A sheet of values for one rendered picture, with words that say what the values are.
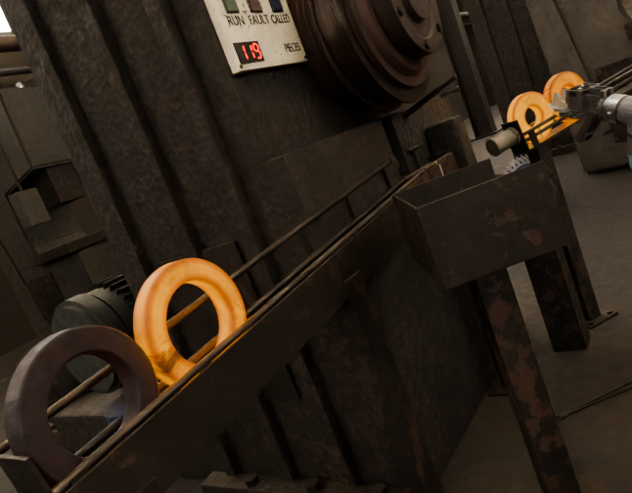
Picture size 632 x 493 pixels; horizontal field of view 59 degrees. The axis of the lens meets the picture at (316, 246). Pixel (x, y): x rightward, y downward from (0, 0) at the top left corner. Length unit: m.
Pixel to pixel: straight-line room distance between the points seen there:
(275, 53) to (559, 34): 3.05
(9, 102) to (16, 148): 0.38
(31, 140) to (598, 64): 4.44
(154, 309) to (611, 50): 3.65
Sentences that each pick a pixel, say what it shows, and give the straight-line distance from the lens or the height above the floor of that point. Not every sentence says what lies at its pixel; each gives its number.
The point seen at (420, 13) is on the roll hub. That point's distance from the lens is 1.49.
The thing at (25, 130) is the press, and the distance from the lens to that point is 5.47.
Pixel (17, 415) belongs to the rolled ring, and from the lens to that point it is 0.68.
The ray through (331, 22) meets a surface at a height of 1.11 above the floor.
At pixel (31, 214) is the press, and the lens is 5.25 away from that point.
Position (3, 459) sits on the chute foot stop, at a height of 0.67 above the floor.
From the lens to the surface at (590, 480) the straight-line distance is 1.40.
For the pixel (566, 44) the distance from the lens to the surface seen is 4.17.
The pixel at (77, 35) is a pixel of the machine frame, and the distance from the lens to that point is 1.55.
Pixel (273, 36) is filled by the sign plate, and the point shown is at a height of 1.12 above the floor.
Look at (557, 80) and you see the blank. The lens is 2.00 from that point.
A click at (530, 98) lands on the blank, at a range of 1.93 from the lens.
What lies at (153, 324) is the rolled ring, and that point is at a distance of 0.77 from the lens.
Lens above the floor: 0.86
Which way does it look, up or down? 9 degrees down
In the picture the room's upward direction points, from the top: 21 degrees counter-clockwise
